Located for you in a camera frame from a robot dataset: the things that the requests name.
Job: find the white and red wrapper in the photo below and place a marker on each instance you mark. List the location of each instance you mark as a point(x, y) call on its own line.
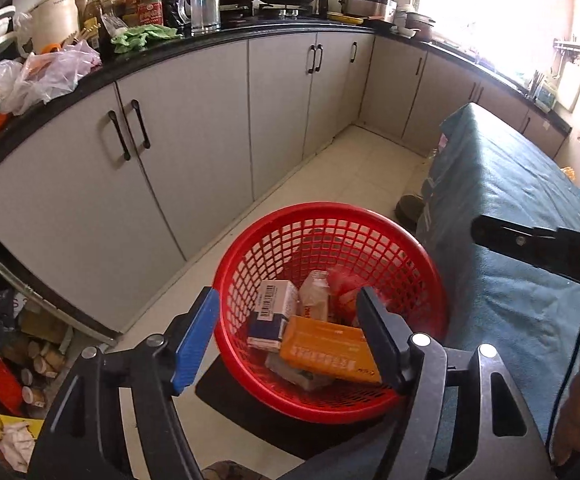
point(315, 295)

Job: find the black kitchen countertop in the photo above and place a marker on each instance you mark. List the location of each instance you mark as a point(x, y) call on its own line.
point(209, 37)

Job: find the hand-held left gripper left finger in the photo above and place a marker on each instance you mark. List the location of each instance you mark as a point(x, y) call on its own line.
point(194, 345)

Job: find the white ceramic jar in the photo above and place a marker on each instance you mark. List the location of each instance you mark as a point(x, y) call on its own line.
point(54, 17)

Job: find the red snack packet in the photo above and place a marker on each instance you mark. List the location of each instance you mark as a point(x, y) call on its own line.
point(345, 292)

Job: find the red bowl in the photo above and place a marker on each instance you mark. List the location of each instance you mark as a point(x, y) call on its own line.
point(4, 385)

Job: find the white and blue box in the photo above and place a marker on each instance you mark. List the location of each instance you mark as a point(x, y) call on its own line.
point(270, 310)

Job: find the dark cooking pot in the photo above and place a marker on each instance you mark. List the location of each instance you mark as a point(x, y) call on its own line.
point(420, 26)

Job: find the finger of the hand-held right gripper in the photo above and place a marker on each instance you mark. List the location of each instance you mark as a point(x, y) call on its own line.
point(510, 237)

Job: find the grey lower kitchen cabinets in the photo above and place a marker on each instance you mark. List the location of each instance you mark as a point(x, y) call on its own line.
point(209, 110)

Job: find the clear plastic bags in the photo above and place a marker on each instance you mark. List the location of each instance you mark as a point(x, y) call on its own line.
point(49, 72)

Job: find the silver rice cooker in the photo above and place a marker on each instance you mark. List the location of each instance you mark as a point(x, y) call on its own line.
point(370, 7)

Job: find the dark shoe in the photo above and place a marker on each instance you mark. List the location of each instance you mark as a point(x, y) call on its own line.
point(410, 212)

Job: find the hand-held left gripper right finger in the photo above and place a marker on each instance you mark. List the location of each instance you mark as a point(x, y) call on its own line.
point(377, 330)

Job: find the kitchen window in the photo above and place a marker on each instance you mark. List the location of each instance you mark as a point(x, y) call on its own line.
point(500, 10)

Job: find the red plastic basket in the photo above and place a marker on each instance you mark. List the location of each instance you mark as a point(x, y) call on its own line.
point(290, 230)

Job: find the glass mug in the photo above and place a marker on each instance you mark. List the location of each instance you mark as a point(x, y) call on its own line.
point(202, 7)

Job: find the green cloth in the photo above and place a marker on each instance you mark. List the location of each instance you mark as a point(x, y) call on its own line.
point(142, 37)

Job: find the yellow and white cloth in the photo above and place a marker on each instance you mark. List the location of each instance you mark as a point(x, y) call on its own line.
point(19, 442)

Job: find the white cutting board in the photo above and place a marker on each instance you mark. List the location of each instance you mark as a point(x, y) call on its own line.
point(572, 85)

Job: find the orange cardboard box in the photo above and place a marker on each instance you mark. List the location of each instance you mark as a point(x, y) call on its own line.
point(330, 350)

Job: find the blue tablecloth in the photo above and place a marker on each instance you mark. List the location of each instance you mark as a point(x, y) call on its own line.
point(495, 180)

